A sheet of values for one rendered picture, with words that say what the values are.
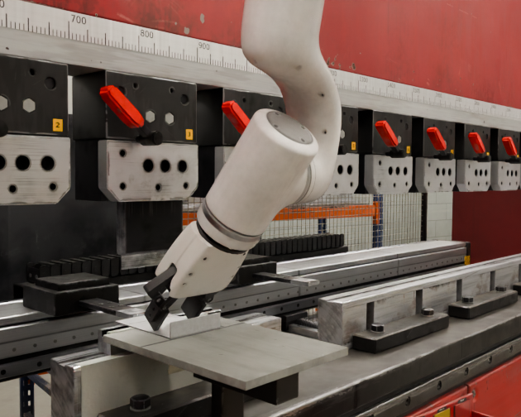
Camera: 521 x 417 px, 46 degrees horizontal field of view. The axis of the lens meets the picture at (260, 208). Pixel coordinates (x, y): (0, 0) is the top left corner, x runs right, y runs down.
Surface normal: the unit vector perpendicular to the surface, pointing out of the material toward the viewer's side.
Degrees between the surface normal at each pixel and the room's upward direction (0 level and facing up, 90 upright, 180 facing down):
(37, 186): 90
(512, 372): 90
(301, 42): 106
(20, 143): 90
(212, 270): 131
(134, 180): 90
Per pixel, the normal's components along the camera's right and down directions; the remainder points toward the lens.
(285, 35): 0.09, 0.28
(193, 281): 0.46, 0.71
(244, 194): -0.29, 0.39
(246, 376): 0.00, -1.00
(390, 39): 0.73, 0.04
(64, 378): -0.69, 0.04
